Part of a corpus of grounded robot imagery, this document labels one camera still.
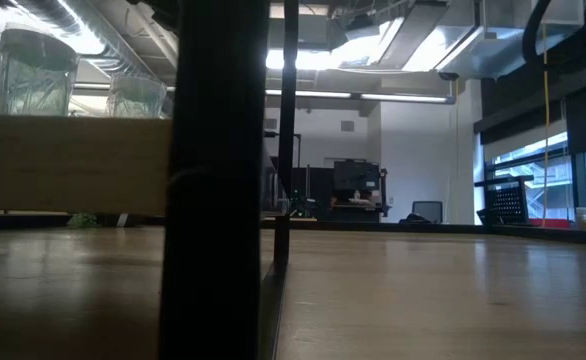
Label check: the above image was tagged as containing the black metal table frame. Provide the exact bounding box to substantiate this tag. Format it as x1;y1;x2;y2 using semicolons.
0;209;586;247

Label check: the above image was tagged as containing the white box fixture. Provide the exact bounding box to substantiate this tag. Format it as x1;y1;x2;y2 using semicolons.
515;0;585;27

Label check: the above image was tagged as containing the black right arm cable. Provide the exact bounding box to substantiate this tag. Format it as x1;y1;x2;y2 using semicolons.
521;0;557;66

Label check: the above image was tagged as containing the dark computer monitor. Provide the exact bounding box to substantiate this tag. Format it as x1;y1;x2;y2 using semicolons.
400;199;444;225

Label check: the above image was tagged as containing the red low object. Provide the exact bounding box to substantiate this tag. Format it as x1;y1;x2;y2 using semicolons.
528;217;573;230

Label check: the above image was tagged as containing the black perforated metal stand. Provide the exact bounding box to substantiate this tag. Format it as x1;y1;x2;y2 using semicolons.
474;174;535;226

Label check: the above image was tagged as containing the succulent plant black pot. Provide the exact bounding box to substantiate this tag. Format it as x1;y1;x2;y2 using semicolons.
66;212;132;230

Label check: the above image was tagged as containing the long linear light fixture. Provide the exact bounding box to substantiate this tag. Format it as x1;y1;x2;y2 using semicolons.
0;76;458;106

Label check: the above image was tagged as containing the wide silver ventilation duct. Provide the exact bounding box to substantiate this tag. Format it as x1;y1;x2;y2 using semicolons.
10;0;177;119

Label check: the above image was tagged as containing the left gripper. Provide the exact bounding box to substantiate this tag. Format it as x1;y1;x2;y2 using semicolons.
125;0;182;32

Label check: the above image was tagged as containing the yellow hanging cord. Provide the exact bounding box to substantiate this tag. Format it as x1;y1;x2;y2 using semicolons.
541;22;551;229

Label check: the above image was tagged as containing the silver rectangular air duct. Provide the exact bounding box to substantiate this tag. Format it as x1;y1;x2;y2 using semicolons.
435;24;585;80

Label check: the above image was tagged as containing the black equipment rack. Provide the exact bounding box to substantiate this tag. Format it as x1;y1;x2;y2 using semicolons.
302;158;392;224

